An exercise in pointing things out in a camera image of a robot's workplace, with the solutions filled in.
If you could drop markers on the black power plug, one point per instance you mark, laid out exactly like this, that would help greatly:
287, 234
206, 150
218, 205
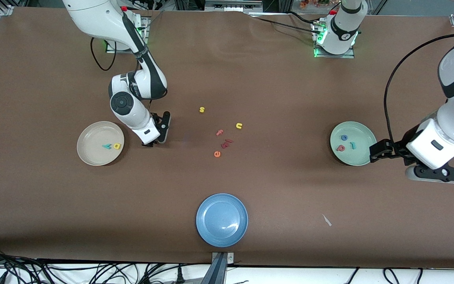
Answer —
180, 276

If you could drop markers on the brown table cover sheet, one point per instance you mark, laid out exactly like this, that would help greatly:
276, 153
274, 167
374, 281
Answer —
53, 197

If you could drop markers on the dark red foam letter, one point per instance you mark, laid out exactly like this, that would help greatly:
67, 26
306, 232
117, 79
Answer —
224, 145

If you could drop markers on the blue round plate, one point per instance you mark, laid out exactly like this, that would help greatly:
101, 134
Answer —
222, 220

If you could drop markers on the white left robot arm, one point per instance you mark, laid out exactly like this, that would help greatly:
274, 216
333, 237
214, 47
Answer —
343, 35

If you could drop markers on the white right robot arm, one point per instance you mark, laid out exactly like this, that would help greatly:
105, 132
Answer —
93, 19

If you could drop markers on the beige round plate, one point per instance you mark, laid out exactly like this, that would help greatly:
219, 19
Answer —
93, 150

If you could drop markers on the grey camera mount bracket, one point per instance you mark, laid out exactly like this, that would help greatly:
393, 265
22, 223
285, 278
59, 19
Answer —
219, 272

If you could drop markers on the silver aluminium frame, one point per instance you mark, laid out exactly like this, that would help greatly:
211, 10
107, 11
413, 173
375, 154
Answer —
233, 6

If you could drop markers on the yellow foam letter a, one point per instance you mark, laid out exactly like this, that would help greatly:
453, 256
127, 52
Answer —
114, 146

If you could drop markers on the orange decoration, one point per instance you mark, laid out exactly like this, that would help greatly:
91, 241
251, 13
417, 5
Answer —
313, 3

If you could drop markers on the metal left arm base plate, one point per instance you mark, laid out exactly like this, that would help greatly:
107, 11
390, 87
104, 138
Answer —
349, 55

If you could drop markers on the white paper scrap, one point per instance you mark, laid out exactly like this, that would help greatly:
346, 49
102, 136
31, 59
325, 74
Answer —
326, 220

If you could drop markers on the pink foam letter p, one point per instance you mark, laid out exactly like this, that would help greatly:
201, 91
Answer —
338, 149

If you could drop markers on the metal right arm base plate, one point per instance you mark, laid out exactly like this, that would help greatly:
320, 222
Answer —
148, 27

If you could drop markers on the light green round plate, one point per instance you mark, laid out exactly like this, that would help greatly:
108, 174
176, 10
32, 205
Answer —
359, 134

